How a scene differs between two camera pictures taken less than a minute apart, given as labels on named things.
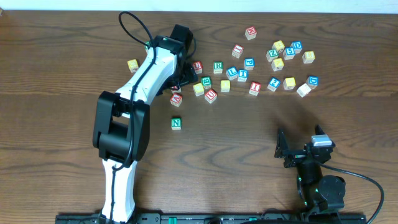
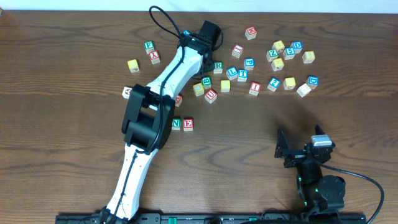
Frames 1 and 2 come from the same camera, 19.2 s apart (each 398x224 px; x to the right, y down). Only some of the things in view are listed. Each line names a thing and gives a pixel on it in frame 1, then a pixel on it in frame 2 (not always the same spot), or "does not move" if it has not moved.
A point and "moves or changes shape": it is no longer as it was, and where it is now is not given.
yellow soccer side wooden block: x=278 y=45 does not move
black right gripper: x=296 y=155 does not move
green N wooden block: x=176 y=123 does not move
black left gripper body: x=189 y=74 → x=207 y=66
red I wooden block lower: x=255 y=88 does not move
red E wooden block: x=176 y=91 moves or changes shape
